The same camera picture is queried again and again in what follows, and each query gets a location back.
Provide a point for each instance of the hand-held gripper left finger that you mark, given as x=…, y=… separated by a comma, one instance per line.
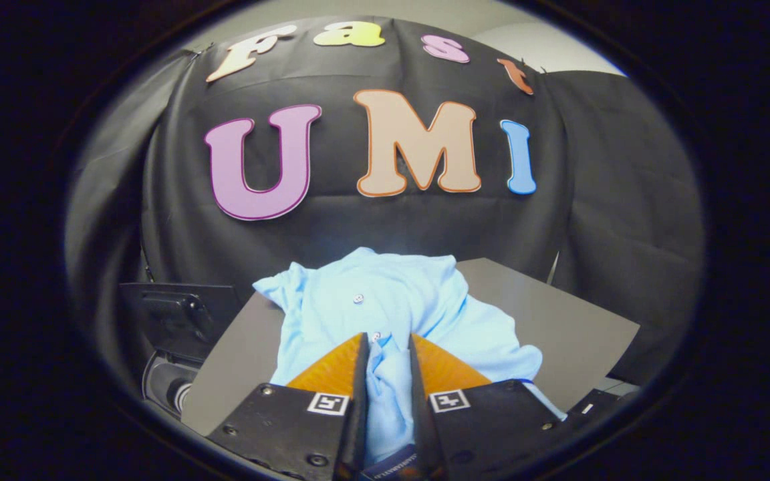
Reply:
x=360, y=401

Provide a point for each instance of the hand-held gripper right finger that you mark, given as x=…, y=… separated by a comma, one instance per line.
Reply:
x=422, y=401

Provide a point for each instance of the light blue shirt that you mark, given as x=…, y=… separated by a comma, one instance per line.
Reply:
x=385, y=300

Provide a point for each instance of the dark washing machine lid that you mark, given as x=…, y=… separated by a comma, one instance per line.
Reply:
x=178, y=314

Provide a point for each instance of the black backdrop cloth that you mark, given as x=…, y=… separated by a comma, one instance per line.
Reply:
x=331, y=227

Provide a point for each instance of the black box device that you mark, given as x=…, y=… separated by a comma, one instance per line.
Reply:
x=599, y=404

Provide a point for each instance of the beige cabinet with dark frame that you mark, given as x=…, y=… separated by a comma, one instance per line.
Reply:
x=559, y=327

